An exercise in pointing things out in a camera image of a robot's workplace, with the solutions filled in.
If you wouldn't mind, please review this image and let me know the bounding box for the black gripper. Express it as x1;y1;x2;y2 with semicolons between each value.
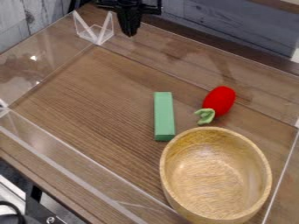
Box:
94;0;162;37

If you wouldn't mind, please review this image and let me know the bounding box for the red plush strawberry toy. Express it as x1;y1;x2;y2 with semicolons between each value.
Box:
193;86;236;125

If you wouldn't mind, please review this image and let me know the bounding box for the green rectangular block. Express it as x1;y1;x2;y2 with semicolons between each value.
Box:
153;92;174;141

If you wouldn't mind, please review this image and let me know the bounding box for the wooden oval bowl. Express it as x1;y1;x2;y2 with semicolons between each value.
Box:
160;127;272;224

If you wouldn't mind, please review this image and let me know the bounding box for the clear acrylic corner bracket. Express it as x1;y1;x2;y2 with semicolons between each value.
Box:
72;11;114;46

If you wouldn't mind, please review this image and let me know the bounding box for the clear acrylic tray wall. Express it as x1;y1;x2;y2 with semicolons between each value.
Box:
0;102;185;224

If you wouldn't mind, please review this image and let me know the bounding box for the black metal frame base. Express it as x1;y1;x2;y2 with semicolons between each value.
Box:
0;183;68;224

